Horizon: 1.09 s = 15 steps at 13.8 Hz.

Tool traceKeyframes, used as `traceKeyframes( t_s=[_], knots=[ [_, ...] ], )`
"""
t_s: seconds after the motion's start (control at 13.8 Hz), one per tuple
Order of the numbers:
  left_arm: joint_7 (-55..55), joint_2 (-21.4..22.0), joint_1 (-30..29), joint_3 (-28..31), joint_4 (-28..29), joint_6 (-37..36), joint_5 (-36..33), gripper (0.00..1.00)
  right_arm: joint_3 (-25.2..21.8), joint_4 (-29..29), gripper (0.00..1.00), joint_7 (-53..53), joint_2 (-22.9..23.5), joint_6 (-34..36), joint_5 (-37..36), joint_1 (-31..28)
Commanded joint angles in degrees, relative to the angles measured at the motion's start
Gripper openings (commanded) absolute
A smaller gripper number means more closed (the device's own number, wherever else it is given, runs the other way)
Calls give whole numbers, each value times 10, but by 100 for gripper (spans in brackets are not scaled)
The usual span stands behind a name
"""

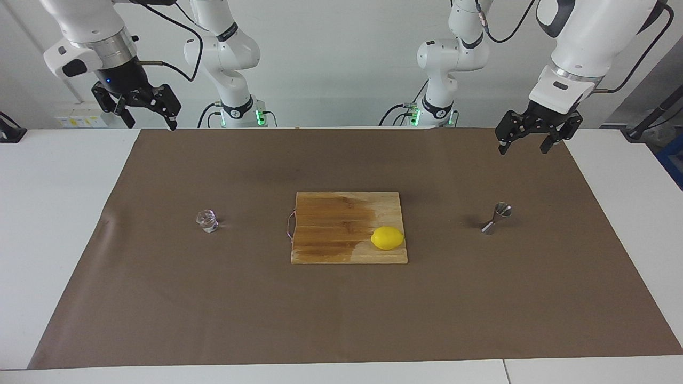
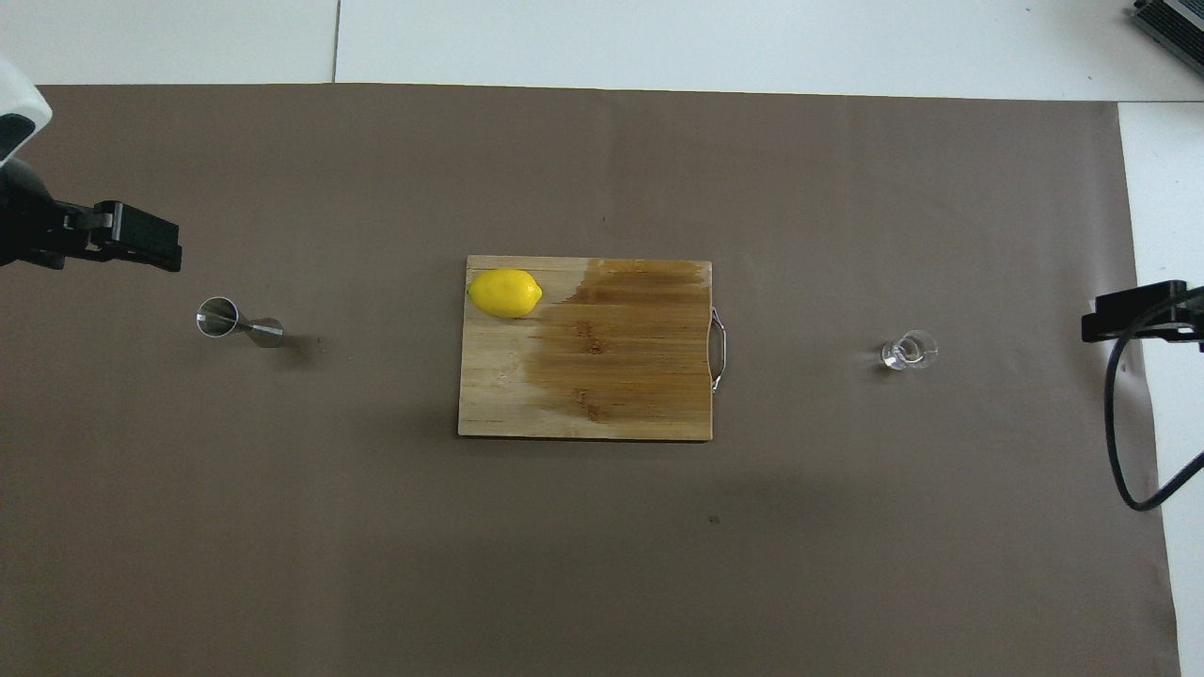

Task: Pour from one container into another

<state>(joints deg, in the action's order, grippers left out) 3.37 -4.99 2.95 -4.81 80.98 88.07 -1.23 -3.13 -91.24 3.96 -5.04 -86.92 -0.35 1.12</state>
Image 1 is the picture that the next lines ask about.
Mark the black base cable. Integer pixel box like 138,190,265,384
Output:
379,80,430,127
197,101,220,129

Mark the black left base cable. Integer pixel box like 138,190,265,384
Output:
379,80,430,127

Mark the black table clamp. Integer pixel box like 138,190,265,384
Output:
0,112,27,143

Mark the brown paper table mat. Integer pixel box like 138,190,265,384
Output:
28,128,683,370

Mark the white wall socket box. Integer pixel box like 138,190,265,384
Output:
53,102,115,129

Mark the steel double jigger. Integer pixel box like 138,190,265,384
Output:
481,202,513,235

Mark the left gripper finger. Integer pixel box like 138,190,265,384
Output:
540,113,583,155
495,111,539,155

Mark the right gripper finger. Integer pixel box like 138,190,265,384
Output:
92,82,136,129
140,84,182,131

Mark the black right base cable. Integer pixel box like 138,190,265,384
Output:
197,101,220,129

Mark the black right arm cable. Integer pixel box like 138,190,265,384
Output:
133,0,204,83

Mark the blue crate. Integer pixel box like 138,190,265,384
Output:
655,133,683,190

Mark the wooden cutting board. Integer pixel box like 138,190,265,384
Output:
287,192,409,265

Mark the yellow lemon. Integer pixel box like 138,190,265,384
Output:
371,226,405,250

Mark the small clear glass cup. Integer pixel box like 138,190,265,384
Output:
196,209,220,234

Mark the black stand with pole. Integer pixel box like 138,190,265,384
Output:
621,83,683,142

